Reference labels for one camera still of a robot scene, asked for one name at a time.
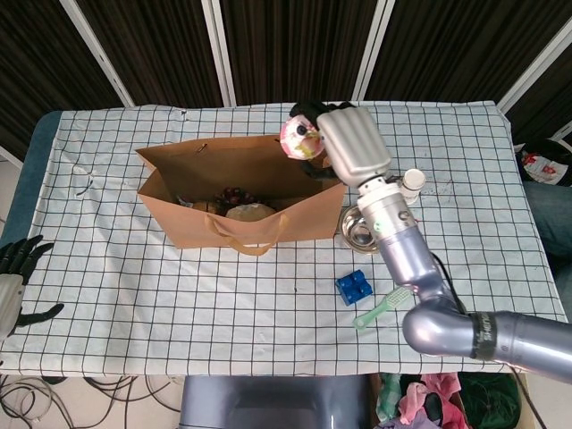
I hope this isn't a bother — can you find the mint patterned cloth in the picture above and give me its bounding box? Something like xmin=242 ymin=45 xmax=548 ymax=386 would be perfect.
xmin=374 ymin=373 xmax=403 ymax=421

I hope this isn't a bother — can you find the brown paper bag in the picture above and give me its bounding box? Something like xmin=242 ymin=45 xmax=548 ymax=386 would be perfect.
xmin=135 ymin=133 xmax=349 ymax=256

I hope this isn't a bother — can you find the yellow snack packet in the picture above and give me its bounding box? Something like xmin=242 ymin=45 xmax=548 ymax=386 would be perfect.
xmin=225 ymin=201 xmax=276 ymax=222

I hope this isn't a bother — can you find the black floor cable bundle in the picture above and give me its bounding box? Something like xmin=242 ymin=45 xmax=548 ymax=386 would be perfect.
xmin=0 ymin=374 xmax=184 ymax=429

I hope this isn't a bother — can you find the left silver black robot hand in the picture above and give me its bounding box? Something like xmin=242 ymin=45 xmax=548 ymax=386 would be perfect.
xmin=0 ymin=235 xmax=66 ymax=343

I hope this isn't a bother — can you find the white black checkered tablecloth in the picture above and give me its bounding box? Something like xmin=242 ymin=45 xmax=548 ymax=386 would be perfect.
xmin=0 ymin=99 xmax=568 ymax=376

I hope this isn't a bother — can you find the white partition frame post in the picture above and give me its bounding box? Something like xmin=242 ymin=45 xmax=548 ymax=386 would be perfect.
xmin=200 ymin=0 xmax=237 ymax=107
xmin=352 ymin=0 xmax=397 ymax=102
xmin=60 ymin=0 xmax=135 ymax=108
xmin=498 ymin=17 xmax=572 ymax=113

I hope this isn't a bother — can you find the dark green cloth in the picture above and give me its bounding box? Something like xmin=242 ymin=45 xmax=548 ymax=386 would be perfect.
xmin=459 ymin=373 xmax=522 ymax=429

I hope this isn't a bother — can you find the blue building block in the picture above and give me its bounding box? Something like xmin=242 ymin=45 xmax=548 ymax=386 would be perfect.
xmin=334 ymin=270 xmax=374 ymax=307

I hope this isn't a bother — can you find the dark red grape bunch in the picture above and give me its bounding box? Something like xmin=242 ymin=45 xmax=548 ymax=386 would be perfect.
xmin=212 ymin=186 xmax=273 ymax=211

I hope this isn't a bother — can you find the blue denim fabric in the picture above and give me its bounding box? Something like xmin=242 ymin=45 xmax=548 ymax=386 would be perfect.
xmin=522 ymin=181 xmax=572 ymax=257

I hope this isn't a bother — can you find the teal table pad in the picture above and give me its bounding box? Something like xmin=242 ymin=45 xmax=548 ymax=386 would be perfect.
xmin=0 ymin=110 xmax=62 ymax=251

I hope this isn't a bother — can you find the grey-blue robot torso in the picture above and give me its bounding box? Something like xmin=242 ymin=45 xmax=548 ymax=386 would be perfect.
xmin=179 ymin=374 xmax=372 ymax=429

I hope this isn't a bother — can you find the white paper cup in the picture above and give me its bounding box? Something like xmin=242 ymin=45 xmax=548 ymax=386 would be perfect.
xmin=400 ymin=168 xmax=426 ymax=206

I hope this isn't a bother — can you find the pink toy cupcake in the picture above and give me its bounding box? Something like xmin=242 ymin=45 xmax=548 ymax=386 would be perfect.
xmin=279 ymin=114 xmax=327 ymax=161

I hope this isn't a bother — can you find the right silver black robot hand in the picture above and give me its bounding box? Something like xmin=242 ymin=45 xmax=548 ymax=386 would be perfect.
xmin=289 ymin=100 xmax=392 ymax=188

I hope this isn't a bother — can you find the stainless steel bowl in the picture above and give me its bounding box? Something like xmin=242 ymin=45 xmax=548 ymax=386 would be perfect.
xmin=338 ymin=206 xmax=381 ymax=255

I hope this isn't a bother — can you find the plastic-wrapped bread bun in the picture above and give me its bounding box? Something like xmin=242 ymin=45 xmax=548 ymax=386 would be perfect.
xmin=176 ymin=192 xmax=223 ymax=215

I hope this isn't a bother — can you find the mint green brush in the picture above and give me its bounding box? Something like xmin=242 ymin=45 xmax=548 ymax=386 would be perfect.
xmin=352 ymin=285 xmax=412 ymax=331

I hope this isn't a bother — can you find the pink cloth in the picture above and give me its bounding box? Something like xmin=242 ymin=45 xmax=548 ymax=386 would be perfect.
xmin=397 ymin=373 xmax=466 ymax=429

